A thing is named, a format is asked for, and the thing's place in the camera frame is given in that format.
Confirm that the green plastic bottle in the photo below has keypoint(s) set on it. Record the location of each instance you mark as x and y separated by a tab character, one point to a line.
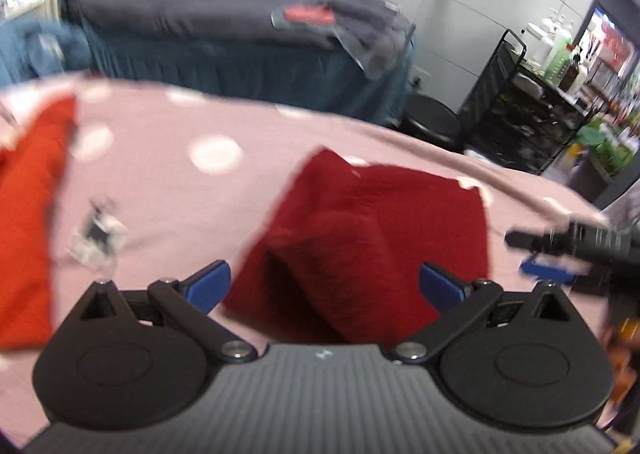
557	52

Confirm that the grey crumpled cloth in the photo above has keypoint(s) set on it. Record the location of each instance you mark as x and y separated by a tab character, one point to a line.
370	29

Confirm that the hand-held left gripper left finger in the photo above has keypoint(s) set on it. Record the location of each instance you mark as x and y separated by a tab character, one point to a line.
212	284

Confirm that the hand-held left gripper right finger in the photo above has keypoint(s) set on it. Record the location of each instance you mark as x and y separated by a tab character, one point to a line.
436	286

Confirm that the black round stool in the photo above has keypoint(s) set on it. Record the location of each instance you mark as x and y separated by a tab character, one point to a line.
431	122

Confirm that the black metal trolley rack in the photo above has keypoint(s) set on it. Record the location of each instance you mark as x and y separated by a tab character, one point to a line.
525	119

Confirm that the grey plant pot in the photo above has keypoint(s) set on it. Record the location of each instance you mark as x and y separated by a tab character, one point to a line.
590	177

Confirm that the pink printed bedsheet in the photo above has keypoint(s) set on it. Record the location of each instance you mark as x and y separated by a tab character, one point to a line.
165	199

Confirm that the small clear plastic clip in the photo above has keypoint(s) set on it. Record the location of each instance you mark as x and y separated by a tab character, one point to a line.
97	234

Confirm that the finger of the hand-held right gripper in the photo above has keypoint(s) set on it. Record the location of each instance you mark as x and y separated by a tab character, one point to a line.
575	236
547	270

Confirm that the green leafy potted plant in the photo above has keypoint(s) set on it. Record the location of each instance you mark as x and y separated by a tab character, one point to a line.
607	144

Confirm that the orange red garment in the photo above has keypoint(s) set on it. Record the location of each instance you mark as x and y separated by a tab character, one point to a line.
30	224

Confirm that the dark red knit sweater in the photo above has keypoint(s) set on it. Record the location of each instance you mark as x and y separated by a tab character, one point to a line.
380	234

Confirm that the bed with grey cover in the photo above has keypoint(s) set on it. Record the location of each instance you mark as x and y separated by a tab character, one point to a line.
210	34

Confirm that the flat red pouch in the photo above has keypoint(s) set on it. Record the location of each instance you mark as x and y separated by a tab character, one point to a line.
310	15

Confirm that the teal fluffy towel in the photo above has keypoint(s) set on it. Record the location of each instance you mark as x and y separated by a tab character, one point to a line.
42	49

